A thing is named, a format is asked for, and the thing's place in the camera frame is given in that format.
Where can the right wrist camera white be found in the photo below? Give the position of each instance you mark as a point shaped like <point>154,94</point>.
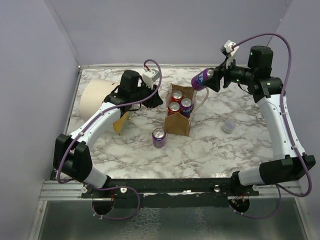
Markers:
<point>229,50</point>

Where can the red cola can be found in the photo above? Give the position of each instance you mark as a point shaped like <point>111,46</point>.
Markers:
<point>177,96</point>
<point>174,107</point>

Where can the purple Fanta can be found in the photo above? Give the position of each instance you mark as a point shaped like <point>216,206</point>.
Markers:
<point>197,82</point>
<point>186,107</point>

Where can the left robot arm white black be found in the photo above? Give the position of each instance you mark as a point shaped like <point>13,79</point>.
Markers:
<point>72,155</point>

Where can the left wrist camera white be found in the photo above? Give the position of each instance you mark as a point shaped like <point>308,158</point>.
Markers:
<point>150,77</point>

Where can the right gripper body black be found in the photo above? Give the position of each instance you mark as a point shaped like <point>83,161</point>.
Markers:
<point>234,73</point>

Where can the purple can near front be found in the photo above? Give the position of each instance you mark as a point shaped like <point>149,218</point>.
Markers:
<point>159,137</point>

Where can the black front mounting rail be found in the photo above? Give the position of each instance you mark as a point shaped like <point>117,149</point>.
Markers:
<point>169,192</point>

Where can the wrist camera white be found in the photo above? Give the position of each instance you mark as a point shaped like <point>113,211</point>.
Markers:
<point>150,77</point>
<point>229,50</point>

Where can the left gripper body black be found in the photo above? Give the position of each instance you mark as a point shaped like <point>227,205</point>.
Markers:
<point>143,92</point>

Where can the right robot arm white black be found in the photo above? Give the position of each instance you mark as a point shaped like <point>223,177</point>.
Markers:
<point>290,161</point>

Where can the jute canvas tote bag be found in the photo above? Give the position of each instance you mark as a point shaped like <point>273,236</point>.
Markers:
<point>176,123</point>

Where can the red cola can front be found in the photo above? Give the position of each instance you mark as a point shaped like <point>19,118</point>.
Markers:
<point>174,107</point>

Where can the beige round box orange lid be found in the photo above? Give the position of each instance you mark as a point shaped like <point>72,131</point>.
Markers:
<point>92,98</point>

